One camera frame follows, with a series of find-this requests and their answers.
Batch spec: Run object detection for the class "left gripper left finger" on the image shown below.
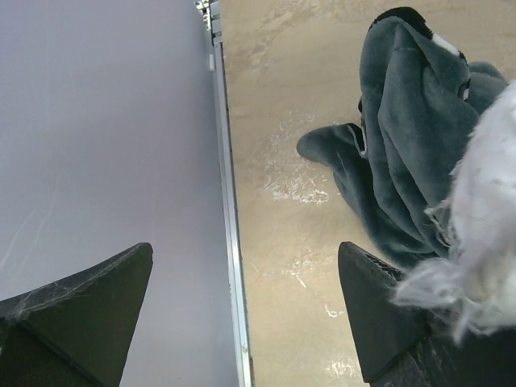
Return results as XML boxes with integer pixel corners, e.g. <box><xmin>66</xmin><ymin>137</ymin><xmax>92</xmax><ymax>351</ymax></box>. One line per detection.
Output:
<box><xmin>1</xmin><ymin>243</ymin><xmax>153</xmax><ymax>387</ymax></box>

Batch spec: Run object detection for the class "zebra print pillowcase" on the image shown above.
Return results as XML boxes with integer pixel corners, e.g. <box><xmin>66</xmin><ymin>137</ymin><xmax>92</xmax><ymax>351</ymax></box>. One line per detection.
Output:
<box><xmin>297</xmin><ymin>6</ymin><xmax>507</xmax><ymax>267</ymax></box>

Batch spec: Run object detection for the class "white pillow insert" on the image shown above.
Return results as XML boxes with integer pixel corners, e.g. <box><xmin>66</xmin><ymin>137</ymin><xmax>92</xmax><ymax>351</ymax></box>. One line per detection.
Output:
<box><xmin>391</xmin><ymin>81</ymin><xmax>515</xmax><ymax>343</ymax></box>

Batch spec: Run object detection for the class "left aluminium table edge rail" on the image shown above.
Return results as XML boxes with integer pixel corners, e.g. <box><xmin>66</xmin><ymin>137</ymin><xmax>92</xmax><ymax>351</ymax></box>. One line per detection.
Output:
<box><xmin>194</xmin><ymin>1</ymin><xmax>255</xmax><ymax>387</ymax></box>

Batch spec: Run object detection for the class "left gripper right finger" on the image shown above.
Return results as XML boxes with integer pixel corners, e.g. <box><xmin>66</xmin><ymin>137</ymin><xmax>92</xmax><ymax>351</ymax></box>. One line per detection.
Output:
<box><xmin>338</xmin><ymin>242</ymin><xmax>515</xmax><ymax>387</ymax></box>

